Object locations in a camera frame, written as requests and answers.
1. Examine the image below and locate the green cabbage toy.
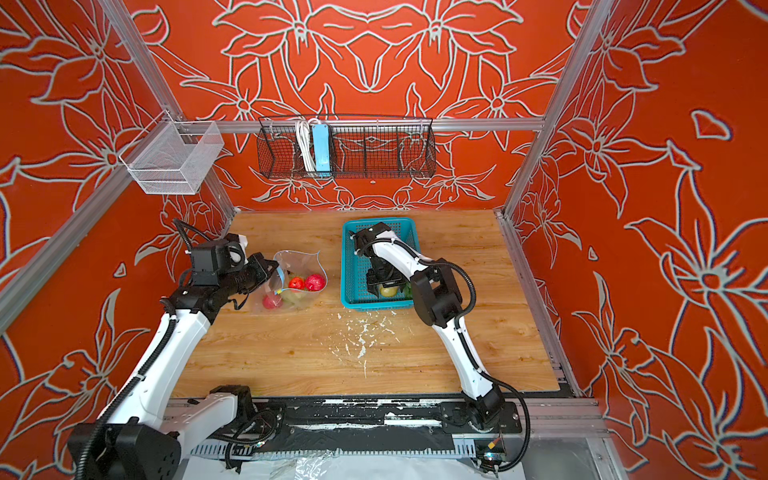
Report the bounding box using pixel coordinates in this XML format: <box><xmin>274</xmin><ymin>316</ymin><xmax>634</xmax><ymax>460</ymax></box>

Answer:
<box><xmin>280</xmin><ymin>289</ymin><xmax>308</xmax><ymax>308</ymax></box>

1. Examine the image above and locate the yellow orange pepper toy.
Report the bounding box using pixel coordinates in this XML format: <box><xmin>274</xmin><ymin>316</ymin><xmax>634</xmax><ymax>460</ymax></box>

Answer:
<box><xmin>288</xmin><ymin>276</ymin><xmax>306</xmax><ymax>290</ymax></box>

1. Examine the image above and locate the teal plastic perforated basket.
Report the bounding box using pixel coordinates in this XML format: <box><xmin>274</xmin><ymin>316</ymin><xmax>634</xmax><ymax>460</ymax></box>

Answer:
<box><xmin>340</xmin><ymin>217</ymin><xmax>421</xmax><ymax>311</ymax></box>

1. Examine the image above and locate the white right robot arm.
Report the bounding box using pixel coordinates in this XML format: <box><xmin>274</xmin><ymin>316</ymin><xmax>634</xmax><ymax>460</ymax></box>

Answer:
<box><xmin>350</xmin><ymin>222</ymin><xmax>530</xmax><ymax>434</ymax></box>

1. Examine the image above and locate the yellow green potato toy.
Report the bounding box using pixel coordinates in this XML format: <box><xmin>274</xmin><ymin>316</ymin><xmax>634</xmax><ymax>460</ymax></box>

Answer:
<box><xmin>379</xmin><ymin>285</ymin><xmax>401</xmax><ymax>298</ymax></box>

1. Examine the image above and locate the clear plastic wall bin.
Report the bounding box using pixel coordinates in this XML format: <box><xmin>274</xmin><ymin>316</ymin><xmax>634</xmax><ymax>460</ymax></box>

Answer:
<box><xmin>121</xmin><ymin>122</ymin><xmax>224</xmax><ymax>195</ymax></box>

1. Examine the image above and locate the aluminium frame rail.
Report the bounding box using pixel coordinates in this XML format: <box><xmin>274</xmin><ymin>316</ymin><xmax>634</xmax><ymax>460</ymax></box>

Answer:
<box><xmin>173</xmin><ymin>117</ymin><xmax>547</xmax><ymax>136</ymax></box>

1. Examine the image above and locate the black wire wall basket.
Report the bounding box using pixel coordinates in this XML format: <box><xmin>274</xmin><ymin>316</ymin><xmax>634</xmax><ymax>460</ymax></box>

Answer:
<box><xmin>256</xmin><ymin>115</ymin><xmax>437</xmax><ymax>180</ymax></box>

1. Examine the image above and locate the white coiled cable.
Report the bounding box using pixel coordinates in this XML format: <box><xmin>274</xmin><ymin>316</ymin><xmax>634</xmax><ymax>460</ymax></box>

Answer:
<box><xmin>295</xmin><ymin>118</ymin><xmax>319</xmax><ymax>174</ymax></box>

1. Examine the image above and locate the light blue flat box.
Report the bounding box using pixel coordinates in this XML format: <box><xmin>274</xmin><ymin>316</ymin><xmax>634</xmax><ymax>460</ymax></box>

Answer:
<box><xmin>312</xmin><ymin>123</ymin><xmax>331</xmax><ymax>177</ymax></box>

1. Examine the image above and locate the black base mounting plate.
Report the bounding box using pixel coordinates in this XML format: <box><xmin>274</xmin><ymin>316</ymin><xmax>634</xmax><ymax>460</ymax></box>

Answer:
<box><xmin>202</xmin><ymin>395</ymin><xmax>523</xmax><ymax>436</ymax></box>

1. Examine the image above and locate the red round fruit toy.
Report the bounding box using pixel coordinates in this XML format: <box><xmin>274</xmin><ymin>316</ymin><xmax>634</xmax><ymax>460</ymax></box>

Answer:
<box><xmin>305</xmin><ymin>274</ymin><xmax>327</xmax><ymax>292</ymax></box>

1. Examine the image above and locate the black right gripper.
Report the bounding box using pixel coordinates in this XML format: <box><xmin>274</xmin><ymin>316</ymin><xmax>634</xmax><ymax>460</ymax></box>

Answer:
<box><xmin>364</xmin><ymin>257</ymin><xmax>404</xmax><ymax>297</ymax></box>

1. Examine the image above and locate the clear zip top bag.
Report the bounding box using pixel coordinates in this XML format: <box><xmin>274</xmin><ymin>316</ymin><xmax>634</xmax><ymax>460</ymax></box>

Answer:
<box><xmin>248</xmin><ymin>250</ymin><xmax>328</xmax><ymax>314</ymax></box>

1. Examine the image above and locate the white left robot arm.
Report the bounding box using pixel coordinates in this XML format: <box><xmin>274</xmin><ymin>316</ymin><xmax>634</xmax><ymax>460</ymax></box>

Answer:
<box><xmin>67</xmin><ymin>234</ymin><xmax>279</xmax><ymax>479</ymax></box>

